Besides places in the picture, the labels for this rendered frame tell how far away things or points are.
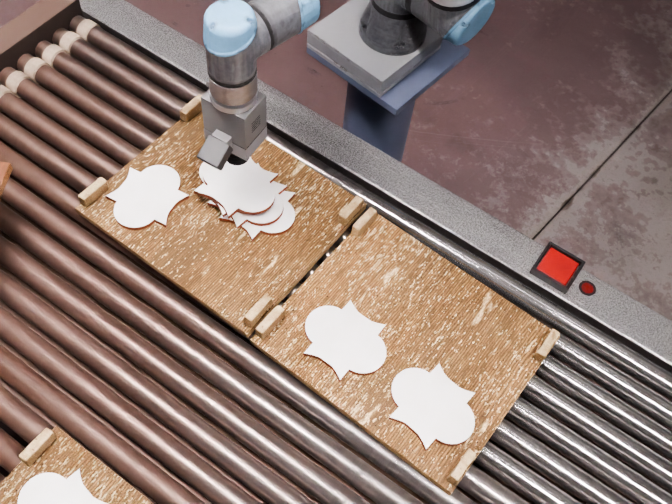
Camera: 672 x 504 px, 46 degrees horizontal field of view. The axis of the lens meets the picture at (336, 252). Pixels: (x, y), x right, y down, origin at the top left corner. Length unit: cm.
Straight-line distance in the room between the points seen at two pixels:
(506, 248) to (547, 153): 144
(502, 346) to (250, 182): 54
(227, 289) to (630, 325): 72
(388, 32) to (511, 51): 153
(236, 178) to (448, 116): 159
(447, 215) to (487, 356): 31
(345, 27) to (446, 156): 109
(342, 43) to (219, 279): 66
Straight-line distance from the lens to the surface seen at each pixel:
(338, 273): 140
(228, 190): 145
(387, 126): 194
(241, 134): 128
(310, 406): 131
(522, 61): 322
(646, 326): 153
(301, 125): 163
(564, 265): 152
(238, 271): 140
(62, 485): 128
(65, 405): 135
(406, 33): 177
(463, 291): 142
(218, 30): 115
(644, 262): 279
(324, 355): 132
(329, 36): 181
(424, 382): 132
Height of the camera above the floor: 215
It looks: 58 degrees down
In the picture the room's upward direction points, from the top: 8 degrees clockwise
